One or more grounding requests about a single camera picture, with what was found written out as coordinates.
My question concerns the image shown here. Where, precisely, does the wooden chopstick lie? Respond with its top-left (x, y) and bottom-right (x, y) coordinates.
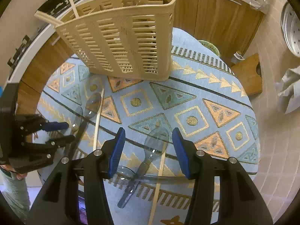
top-left (93, 88), bottom-right (105, 151)
top-left (148, 152), bottom-right (166, 225)
top-left (67, 0), bottom-right (80, 19)

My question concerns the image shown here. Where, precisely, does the perforated steel tray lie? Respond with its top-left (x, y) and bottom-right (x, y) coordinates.
top-left (280, 2), bottom-right (300, 58)

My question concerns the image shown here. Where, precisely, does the person's trouser leg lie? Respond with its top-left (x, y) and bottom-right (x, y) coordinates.
top-left (0, 165), bottom-right (30, 224)

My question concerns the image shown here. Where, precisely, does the wooden cutting board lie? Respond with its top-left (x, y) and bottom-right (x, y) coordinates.
top-left (231, 53), bottom-right (263, 96)

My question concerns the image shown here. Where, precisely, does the patterned blue tablecloth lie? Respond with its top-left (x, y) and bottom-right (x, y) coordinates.
top-left (36, 27), bottom-right (260, 225)

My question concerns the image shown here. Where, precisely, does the beige plastic utensil basket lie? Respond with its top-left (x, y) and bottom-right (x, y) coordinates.
top-left (34, 0), bottom-right (178, 82)

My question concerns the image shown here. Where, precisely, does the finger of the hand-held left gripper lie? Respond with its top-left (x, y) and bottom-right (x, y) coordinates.
top-left (21, 134), bottom-right (76, 155)
top-left (15, 114), bottom-right (70, 136)

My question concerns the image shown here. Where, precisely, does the wooden kitchen cabinet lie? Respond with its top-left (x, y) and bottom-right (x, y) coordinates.
top-left (14, 0), bottom-right (265, 113)

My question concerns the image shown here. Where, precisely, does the green plastic basket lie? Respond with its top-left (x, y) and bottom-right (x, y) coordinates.
top-left (199, 40), bottom-right (221, 57)

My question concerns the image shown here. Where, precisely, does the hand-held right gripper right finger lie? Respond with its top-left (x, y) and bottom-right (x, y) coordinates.
top-left (172, 127), bottom-right (273, 225)

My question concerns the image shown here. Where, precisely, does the black gas stove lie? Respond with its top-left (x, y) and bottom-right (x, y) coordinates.
top-left (7, 0), bottom-right (75, 69)

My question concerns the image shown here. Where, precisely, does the clear plastic spoon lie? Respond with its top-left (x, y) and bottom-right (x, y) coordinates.
top-left (64, 92), bottom-right (103, 159)
top-left (117, 128), bottom-right (170, 209)
top-left (110, 166), bottom-right (195, 184)
top-left (64, 106), bottom-right (84, 157)

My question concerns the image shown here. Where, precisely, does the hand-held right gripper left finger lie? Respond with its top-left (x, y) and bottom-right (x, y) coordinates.
top-left (26, 127), bottom-right (127, 225)

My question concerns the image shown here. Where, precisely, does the grey cloth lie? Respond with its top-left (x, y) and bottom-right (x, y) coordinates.
top-left (275, 65), bottom-right (300, 115)

